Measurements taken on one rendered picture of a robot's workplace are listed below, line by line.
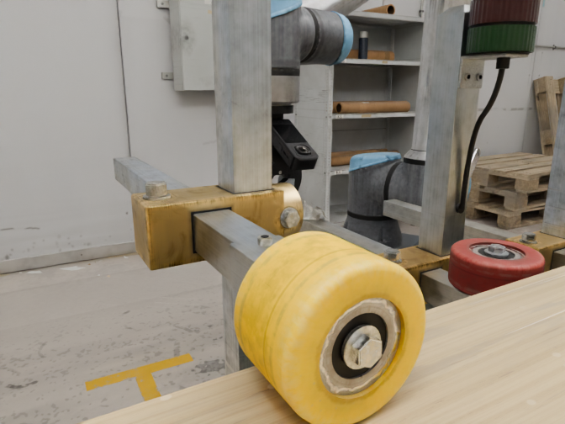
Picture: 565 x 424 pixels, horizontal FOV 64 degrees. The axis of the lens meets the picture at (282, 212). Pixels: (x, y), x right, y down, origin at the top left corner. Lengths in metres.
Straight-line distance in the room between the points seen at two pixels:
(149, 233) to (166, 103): 2.77
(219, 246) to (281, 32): 0.49
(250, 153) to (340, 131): 3.34
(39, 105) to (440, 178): 2.67
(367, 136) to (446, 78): 3.36
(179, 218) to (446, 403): 0.21
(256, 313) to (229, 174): 0.18
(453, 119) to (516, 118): 4.80
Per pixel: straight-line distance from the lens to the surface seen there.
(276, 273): 0.21
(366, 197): 1.32
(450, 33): 0.52
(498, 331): 0.33
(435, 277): 0.51
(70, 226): 3.10
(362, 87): 3.80
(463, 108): 0.52
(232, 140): 0.36
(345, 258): 0.20
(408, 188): 1.25
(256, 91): 0.37
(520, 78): 5.27
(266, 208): 0.37
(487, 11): 0.48
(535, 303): 0.38
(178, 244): 0.35
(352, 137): 3.77
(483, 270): 0.43
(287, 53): 0.74
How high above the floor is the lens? 1.05
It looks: 15 degrees down
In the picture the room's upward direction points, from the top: straight up
